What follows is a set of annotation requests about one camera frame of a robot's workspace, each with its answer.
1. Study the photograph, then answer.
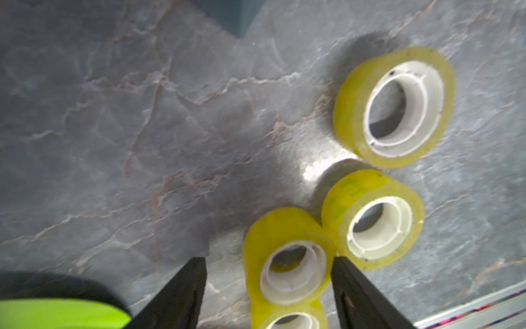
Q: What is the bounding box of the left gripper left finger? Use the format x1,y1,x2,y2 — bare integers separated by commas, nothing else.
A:
125,257,207,329

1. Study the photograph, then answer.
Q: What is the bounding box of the yellow-green tape roll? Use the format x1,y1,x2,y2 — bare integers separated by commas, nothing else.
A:
251,300,328,329
321,169,425,271
333,47,456,168
242,207,336,306

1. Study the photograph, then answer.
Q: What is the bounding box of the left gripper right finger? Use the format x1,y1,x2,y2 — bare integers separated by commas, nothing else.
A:
331,256,415,329

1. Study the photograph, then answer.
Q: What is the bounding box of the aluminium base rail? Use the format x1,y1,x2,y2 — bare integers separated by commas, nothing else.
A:
414,281,525,329

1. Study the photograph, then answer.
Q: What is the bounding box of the teal three-drawer cabinet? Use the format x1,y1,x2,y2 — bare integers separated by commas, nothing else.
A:
195,0,265,38

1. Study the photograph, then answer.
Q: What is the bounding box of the green toy shovel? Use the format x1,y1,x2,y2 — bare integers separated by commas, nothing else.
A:
1,298,131,328

